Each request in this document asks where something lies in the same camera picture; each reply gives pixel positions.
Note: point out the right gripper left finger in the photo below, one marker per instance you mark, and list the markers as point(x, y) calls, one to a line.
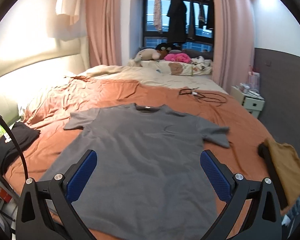
point(45, 208)

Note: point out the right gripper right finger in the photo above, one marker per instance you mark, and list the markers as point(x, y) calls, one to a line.
point(262, 221)

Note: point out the grey t-shirt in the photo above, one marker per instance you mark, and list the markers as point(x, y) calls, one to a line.
point(148, 183)

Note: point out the mustard yellow garment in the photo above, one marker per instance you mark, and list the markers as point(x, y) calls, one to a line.
point(283, 166)

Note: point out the black garment with print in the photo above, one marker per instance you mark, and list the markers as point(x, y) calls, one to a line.
point(24, 135)

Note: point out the orange blanket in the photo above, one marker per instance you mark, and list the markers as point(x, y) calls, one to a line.
point(51, 110)

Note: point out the white bedside table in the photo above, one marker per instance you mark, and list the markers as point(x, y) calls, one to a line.
point(253, 104)

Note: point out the beige bed sheet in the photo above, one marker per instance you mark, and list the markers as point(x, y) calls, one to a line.
point(150, 77)

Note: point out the cream padded headboard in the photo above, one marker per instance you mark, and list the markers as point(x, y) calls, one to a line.
point(26, 72)

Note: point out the pink fluffy garment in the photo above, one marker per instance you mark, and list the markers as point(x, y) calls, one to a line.
point(179, 57)

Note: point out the pink curtain right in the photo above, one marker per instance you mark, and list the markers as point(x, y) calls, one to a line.
point(234, 42)

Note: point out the pink curtain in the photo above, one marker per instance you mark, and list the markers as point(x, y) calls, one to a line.
point(234, 42)
point(103, 28)

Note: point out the beige plush toy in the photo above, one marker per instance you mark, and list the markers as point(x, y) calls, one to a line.
point(147, 54)

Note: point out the hanging white garment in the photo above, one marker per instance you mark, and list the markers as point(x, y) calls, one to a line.
point(68, 8)

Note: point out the hanging black coat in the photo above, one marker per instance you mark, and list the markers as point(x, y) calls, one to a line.
point(177, 22)

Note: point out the pink curtain left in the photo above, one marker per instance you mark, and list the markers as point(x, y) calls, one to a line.
point(103, 28)

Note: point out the hanging floral garment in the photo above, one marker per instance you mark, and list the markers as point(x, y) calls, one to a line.
point(157, 16)

